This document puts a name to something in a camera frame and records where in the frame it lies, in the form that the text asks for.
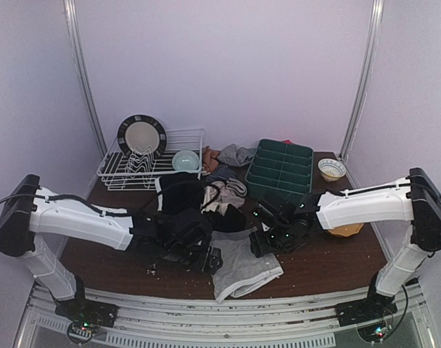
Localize grey boxer briefs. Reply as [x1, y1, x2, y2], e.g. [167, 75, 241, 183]
[210, 228, 284, 303]

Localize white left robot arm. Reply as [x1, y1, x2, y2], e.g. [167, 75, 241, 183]
[0, 174, 223, 345]

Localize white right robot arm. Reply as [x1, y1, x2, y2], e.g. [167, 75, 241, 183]
[249, 167, 441, 326]

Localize black crumpled underwear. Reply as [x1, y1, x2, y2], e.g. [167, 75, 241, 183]
[203, 204, 247, 233]

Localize beige striped underwear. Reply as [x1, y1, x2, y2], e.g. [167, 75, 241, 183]
[201, 178, 247, 216]

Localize blue striped underwear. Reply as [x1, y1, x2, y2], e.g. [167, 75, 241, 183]
[205, 165, 237, 183]

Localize grey crumpled underwear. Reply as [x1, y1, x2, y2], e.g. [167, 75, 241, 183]
[217, 144, 255, 167]

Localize brown crumpled underwear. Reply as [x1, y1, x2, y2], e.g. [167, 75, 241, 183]
[202, 146, 220, 174]

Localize green compartment tray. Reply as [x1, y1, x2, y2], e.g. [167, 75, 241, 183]
[245, 138, 314, 204]

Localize yellow plate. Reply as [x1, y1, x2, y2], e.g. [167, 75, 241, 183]
[327, 223, 364, 238]

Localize patterned white bowl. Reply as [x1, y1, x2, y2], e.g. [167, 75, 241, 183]
[318, 158, 347, 182]

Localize light blue bowl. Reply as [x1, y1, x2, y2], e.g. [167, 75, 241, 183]
[172, 149, 199, 171]

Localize black rimmed plate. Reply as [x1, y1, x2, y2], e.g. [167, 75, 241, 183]
[117, 115, 167, 159]

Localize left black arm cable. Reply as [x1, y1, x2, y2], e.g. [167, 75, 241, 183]
[0, 181, 221, 251]

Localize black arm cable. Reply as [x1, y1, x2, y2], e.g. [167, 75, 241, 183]
[329, 183, 417, 196]
[0, 181, 221, 251]

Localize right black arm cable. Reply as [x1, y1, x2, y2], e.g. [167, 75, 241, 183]
[329, 183, 417, 196]

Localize white wire dish rack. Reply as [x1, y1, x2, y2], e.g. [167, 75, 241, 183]
[96, 128, 205, 191]

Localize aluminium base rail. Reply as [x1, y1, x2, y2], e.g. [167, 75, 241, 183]
[13, 283, 441, 347]

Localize left aluminium frame post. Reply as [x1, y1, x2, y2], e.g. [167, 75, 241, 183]
[63, 0, 107, 157]

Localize aluminium frame post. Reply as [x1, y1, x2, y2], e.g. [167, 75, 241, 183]
[339, 0, 384, 162]
[63, 0, 107, 157]

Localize right aluminium frame post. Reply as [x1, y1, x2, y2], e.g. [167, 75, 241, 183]
[339, 0, 384, 162]

